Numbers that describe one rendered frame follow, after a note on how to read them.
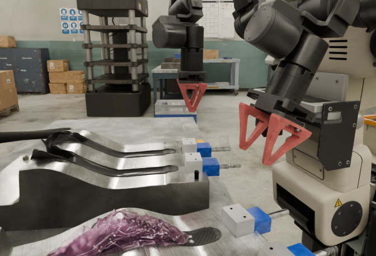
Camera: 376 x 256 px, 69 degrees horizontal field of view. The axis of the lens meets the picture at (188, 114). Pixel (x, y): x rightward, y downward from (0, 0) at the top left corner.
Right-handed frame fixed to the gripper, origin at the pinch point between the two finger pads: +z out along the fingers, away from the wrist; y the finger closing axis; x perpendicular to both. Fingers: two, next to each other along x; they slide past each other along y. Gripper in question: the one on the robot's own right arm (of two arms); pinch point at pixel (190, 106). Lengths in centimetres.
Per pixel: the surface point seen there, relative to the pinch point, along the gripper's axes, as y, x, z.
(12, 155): -24, -59, 22
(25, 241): 21.1, -33.5, 22.2
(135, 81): -390, -51, 37
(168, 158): 5.0, -5.8, 12.4
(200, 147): 1.6, 2.6, 10.8
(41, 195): 17.7, -31.3, 14.4
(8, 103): -419, -269, 81
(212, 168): 12.8, 3.8, 11.7
